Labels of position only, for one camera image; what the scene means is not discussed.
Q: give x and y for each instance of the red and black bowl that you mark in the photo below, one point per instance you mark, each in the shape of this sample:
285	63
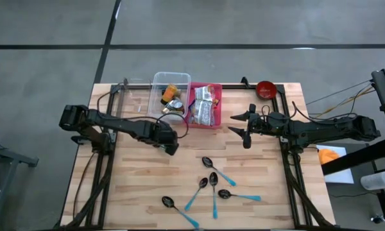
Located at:
266	90

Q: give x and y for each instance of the yellow light-blue ramen pack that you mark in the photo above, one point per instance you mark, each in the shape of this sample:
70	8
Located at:
191	107

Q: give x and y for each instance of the white plastic bottle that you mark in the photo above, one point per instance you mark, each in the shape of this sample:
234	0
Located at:
377	181

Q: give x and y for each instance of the clear plastic storage bin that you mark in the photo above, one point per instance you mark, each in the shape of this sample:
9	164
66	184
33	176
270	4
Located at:
155	83

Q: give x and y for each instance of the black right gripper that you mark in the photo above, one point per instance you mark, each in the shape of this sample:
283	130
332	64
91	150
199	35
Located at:
256	125

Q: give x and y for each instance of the small black caster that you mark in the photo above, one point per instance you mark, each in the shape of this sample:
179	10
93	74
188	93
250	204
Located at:
378	219

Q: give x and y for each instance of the white paper sheet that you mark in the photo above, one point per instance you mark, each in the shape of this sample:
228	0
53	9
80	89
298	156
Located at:
340	178

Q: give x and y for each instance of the pink plastic tray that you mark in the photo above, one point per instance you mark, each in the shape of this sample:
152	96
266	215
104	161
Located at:
218	122

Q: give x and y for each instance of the red Maruchan ramen pack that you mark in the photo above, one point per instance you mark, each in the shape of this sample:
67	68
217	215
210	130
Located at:
205	93

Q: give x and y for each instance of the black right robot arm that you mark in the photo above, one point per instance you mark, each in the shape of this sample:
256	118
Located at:
324	130

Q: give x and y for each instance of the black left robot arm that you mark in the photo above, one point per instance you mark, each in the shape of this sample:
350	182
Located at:
115	123

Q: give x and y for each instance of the spice jar green-blue label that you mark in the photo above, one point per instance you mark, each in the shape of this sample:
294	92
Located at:
176	104

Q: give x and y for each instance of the orange spice bottle black cap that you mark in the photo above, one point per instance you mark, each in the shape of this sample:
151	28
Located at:
170	91

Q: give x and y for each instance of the black slanted beam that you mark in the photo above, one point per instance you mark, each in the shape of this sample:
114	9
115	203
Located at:
356	157

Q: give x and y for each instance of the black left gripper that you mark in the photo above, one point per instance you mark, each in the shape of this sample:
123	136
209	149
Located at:
163	134

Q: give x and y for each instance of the orange object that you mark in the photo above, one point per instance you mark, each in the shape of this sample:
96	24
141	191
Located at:
327	156

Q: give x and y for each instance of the lime chili ramen pack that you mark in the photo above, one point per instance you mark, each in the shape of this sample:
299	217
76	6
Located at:
203	112

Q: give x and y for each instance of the small clear acrylic container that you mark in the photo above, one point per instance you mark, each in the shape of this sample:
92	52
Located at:
131	106

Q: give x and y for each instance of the grey side table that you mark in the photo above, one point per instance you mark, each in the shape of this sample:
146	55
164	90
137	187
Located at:
13	156

